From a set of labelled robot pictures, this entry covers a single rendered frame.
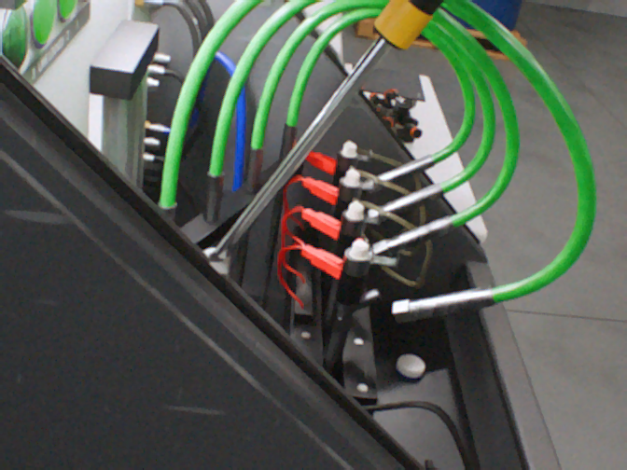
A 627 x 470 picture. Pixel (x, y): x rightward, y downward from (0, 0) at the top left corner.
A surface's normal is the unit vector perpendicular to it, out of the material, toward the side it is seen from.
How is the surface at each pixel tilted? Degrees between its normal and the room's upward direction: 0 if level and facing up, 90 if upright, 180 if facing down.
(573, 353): 0
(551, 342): 0
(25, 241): 90
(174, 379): 90
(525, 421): 0
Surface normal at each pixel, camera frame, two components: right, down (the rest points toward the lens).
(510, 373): 0.16, -0.84
